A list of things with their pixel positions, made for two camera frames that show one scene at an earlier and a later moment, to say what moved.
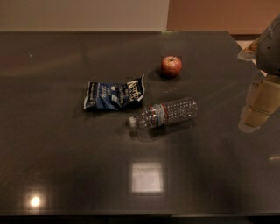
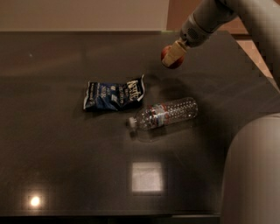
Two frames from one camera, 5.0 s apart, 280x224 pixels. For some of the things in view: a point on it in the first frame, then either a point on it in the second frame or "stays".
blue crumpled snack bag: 124,95 stays
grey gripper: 269,52 → 192,34
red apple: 171,66 → 177,64
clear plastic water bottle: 157,115 stays
